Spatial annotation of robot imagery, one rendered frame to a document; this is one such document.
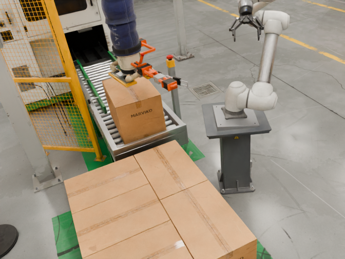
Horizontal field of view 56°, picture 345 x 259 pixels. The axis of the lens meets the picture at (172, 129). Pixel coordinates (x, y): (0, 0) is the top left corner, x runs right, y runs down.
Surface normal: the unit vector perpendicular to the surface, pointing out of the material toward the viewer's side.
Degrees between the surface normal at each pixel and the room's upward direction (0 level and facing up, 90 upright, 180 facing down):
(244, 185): 90
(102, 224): 0
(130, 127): 90
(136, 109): 90
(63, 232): 0
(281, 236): 0
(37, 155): 90
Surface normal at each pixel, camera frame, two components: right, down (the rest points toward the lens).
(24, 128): 0.42, 0.47
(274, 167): -0.12, -0.82
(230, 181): 0.01, 0.56
